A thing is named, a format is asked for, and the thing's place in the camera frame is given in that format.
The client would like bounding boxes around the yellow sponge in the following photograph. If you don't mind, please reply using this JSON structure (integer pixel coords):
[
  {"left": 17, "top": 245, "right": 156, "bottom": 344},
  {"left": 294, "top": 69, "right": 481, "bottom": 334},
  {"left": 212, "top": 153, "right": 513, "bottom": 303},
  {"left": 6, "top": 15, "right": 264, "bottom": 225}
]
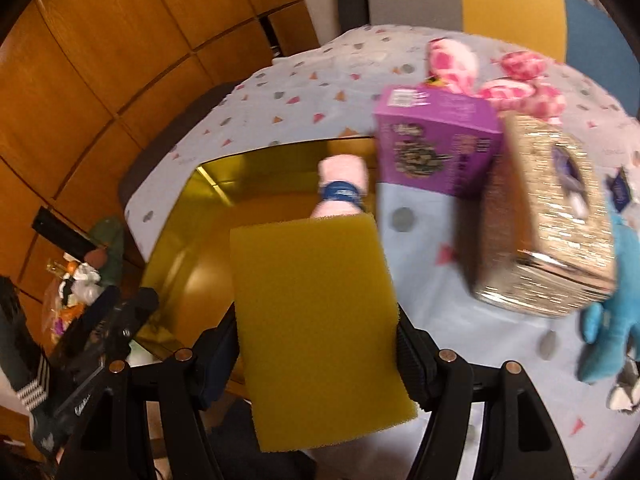
[{"left": 235, "top": 214, "right": 416, "bottom": 453}]

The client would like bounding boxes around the blue plush toy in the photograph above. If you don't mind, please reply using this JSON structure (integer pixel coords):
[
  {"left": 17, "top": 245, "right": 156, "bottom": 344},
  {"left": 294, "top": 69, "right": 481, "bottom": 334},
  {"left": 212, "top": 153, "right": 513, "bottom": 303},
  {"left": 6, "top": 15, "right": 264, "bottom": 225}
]
[{"left": 577, "top": 203, "right": 639, "bottom": 384}]

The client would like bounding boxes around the gold tray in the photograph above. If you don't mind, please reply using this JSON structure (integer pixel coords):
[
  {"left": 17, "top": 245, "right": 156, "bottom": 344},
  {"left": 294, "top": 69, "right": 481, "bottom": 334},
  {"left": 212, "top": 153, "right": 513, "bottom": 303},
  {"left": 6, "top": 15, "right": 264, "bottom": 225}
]
[{"left": 135, "top": 136, "right": 380, "bottom": 401}]

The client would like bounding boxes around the green glass side table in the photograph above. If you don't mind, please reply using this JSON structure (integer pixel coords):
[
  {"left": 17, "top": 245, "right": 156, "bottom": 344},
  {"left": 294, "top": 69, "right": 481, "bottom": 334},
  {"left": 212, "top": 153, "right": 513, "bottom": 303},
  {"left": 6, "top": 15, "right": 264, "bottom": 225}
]
[{"left": 86, "top": 216, "right": 125, "bottom": 286}]

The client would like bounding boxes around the glittery gold tissue box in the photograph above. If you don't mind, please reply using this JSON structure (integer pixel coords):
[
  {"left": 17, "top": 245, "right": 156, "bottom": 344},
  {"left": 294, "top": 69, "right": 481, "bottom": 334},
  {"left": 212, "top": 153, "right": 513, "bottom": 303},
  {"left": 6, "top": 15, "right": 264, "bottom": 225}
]
[{"left": 474, "top": 113, "right": 616, "bottom": 318}]

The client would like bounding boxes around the black remote control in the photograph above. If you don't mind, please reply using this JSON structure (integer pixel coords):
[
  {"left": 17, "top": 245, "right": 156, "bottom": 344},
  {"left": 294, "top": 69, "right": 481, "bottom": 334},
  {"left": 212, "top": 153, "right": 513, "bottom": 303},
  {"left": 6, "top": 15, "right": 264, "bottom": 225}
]
[{"left": 32, "top": 207, "right": 98, "bottom": 261}]

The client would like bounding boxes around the rolled pink towel blue band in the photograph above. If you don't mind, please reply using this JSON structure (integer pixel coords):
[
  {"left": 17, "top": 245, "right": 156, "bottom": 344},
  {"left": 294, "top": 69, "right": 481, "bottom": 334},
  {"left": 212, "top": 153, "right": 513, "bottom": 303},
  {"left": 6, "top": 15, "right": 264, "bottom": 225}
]
[{"left": 311, "top": 154, "right": 369, "bottom": 218}]

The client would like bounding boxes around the purple cardboard box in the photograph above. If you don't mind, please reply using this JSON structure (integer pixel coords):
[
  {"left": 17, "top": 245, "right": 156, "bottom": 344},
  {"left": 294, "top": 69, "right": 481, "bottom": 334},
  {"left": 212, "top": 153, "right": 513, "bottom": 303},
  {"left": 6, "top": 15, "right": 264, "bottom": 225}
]
[{"left": 374, "top": 86, "right": 502, "bottom": 198}]

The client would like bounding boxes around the patterned white tablecloth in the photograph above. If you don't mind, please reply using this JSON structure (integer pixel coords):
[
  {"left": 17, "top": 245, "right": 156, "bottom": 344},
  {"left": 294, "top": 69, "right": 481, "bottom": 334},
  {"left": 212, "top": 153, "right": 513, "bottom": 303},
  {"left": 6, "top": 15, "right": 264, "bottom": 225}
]
[{"left": 119, "top": 25, "right": 639, "bottom": 479}]

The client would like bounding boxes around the pink spotted plush toy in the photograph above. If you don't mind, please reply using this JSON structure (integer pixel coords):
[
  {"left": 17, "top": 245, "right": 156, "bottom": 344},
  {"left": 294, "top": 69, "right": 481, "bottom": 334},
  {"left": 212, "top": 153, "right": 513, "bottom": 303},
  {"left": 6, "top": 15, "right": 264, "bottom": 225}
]
[{"left": 425, "top": 38, "right": 566, "bottom": 126}]

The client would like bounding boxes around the grey yellow blue chair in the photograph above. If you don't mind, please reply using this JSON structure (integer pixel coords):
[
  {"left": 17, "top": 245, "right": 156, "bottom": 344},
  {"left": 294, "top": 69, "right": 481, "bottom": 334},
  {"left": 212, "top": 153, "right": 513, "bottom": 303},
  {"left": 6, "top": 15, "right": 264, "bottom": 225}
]
[{"left": 368, "top": 0, "right": 639, "bottom": 115}]

